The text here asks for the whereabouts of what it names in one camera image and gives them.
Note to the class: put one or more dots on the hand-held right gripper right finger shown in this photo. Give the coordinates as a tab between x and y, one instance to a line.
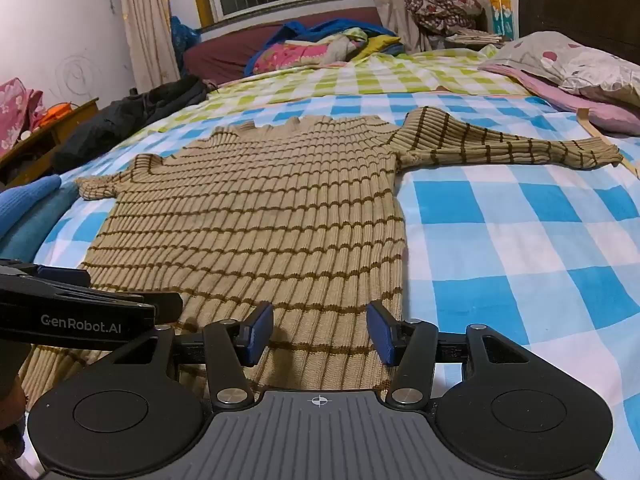
380	332

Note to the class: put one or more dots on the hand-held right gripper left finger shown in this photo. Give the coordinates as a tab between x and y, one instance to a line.
260	332

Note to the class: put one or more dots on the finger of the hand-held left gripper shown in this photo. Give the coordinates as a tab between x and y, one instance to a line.
125	297
60	276

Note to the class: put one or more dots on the tan striped knit sweater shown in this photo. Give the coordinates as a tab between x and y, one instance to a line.
250	210

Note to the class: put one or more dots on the blue towel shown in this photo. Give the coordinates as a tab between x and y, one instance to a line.
25	210

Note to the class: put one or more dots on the wooden side table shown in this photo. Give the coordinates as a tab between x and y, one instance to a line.
50	132

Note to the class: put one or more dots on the orange plastic item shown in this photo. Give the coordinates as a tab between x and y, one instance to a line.
55	111

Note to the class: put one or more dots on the pink floral cloth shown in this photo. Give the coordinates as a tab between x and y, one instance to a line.
12	105

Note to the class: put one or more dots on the black jacket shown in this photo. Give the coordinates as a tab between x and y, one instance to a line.
125	110

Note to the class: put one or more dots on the green checked bed sheet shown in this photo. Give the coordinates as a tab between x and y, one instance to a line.
350	80

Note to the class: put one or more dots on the maroon sofa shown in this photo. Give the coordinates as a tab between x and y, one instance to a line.
220	50

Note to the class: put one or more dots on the blue plastic bag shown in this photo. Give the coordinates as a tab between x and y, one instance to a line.
182	35

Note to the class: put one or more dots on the pink floral quilt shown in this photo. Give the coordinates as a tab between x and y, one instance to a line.
285	55

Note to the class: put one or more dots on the grey cloth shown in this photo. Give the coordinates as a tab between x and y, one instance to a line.
340	47

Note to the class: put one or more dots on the yellow cloth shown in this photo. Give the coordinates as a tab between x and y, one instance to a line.
380	42

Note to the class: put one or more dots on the wooden strip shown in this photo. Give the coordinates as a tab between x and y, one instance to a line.
600	136

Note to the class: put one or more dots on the pile of colourful blankets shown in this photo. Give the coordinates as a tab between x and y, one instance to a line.
300	30

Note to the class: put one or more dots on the stack of papers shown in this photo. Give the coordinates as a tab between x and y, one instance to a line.
475	37

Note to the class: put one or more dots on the pink cushion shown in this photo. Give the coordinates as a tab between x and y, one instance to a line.
600	110

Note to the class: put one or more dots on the grey floral pillow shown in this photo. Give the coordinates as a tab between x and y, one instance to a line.
575	65

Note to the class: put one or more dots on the maroon floral cloth bundle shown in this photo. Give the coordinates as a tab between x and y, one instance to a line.
440	5

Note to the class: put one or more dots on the yellow and blue bag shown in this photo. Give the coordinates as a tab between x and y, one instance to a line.
500	10

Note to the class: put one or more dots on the dark wooden headboard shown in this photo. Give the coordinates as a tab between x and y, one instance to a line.
575	0

